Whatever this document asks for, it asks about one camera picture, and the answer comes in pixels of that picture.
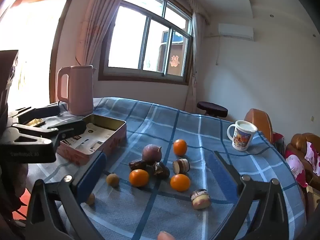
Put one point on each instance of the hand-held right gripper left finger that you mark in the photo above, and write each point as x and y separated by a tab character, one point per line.
92	177

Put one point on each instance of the pink curtain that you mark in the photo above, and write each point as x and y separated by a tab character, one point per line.
100	17

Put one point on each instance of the white air conditioner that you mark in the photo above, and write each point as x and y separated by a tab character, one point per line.
236	31

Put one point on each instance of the tan longan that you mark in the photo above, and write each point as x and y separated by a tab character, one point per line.
112	180
91	199

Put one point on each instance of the white wall pipe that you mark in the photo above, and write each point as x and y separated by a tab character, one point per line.
217	50

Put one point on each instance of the blue plaid tablecloth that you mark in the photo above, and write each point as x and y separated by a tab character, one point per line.
160	120

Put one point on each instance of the brown leather armchair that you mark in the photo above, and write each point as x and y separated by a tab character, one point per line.
258	122

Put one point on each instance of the red window sticker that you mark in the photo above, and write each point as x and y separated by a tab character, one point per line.
173	61

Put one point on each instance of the sliding window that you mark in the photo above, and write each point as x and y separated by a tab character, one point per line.
147	42

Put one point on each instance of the gold tin lid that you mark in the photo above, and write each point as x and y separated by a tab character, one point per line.
35	122

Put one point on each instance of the orange mandarin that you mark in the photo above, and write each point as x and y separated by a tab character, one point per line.
180	147
180	182
138	177

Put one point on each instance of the brown leather sofa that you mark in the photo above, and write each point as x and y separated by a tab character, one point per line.
297	140

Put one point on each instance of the purple passion fruit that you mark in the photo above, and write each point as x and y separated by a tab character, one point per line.
151	153

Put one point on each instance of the pink metal tin box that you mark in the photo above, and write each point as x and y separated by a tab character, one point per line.
115	140

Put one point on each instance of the wooden door frame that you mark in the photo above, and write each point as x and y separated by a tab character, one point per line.
58	55

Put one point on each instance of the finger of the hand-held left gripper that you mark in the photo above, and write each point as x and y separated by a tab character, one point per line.
72	128
37	112

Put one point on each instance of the dark chestnut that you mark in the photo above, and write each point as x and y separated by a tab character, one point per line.
161	170

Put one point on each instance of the dark round stool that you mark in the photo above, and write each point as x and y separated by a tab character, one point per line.
212	108

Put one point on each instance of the pink floral cushion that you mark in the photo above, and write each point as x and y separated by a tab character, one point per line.
296	167
312	157

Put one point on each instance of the person's right hand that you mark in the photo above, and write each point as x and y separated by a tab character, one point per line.
165	236

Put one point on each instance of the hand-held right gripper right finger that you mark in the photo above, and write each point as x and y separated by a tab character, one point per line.
221	173

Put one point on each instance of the white curtain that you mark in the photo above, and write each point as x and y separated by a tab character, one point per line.
195	55

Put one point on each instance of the red cloth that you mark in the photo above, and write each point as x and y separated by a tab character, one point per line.
278	141

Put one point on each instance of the pink electric kettle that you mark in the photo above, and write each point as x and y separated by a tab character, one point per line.
80	92

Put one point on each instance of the brown date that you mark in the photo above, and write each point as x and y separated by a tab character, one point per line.
137	165

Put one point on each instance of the white printed mug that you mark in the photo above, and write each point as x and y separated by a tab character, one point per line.
243	137

